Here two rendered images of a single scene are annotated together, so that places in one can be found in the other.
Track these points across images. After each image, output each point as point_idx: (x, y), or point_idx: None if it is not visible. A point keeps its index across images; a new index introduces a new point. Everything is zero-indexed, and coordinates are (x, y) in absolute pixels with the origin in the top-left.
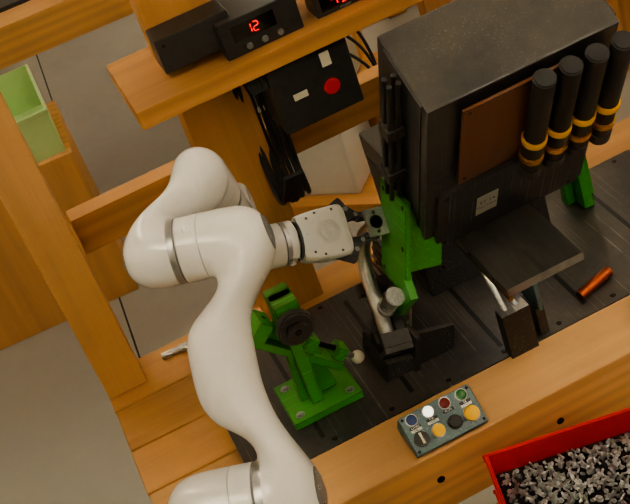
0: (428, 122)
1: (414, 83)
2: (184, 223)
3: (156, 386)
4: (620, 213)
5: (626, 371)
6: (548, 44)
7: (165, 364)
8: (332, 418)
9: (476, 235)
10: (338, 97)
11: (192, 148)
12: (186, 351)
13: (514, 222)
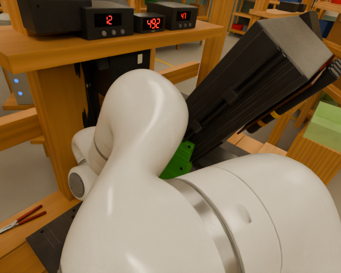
0: (297, 88)
1: (292, 57)
2: (234, 195)
3: None
4: None
5: None
6: (323, 56)
7: (1, 238)
8: None
9: (203, 159)
10: None
11: (145, 69)
12: (16, 226)
13: (216, 153)
